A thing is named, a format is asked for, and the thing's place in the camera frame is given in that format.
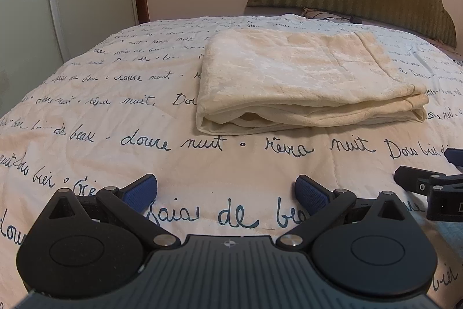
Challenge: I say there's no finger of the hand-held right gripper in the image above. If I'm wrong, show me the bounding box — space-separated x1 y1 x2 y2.
394 165 463 194
446 148 463 172

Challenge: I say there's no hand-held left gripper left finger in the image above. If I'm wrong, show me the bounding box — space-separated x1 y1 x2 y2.
34 173 181 250

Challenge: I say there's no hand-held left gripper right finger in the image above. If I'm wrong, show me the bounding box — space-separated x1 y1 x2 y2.
277 174 416 252

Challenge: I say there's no cream blanket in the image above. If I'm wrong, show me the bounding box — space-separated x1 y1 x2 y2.
195 27 431 136

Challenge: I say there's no white script-printed quilt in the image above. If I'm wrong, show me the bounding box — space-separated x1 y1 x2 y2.
0 14 463 309

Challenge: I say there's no patterned pillow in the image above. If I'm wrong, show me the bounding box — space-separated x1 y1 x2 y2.
302 7 362 23

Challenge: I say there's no black cable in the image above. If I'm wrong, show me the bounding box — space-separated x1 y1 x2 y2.
314 13 363 23

